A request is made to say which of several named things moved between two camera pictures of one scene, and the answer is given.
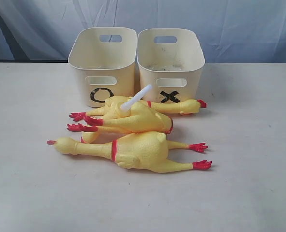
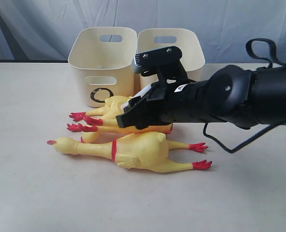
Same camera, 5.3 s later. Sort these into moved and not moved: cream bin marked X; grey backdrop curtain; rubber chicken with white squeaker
Moved: rubber chicken with white squeaker
Not moved: grey backdrop curtain; cream bin marked X
